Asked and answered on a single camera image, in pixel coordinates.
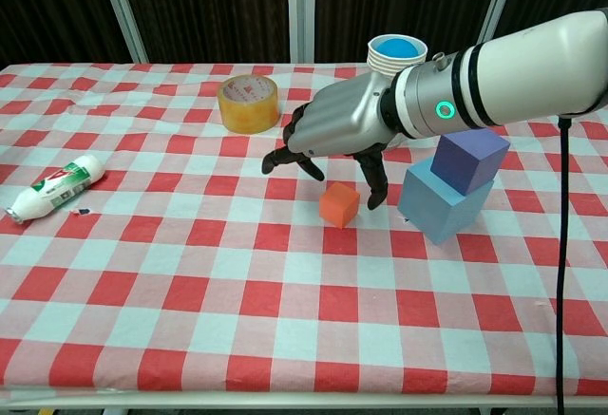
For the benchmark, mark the white paper cups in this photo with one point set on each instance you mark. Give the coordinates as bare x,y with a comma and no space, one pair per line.
380,66

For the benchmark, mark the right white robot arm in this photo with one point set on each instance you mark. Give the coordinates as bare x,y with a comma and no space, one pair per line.
522,68

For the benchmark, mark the blue ball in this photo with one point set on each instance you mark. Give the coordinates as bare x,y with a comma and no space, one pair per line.
396,49

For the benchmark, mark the small dark sticker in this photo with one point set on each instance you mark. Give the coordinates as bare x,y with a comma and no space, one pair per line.
83,212

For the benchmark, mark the large light blue foam cube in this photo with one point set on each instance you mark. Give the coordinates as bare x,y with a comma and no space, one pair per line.
437,211

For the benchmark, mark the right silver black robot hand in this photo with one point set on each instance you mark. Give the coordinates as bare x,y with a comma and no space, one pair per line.
332,116

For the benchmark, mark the white green label bottle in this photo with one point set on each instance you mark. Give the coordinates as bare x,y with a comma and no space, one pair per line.
57,187

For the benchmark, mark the purple foam cube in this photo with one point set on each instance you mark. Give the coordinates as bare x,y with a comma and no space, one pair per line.
470,158

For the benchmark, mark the red white checked tablecloth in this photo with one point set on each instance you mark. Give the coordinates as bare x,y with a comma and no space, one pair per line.
190,291

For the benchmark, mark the white metal table frame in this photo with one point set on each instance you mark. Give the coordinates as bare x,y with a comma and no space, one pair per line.
285,403

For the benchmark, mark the small orange foam cube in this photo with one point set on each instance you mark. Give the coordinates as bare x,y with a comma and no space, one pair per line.
338,206

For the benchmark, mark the yellow packing tape roll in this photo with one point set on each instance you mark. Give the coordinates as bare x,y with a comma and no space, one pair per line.
247,116

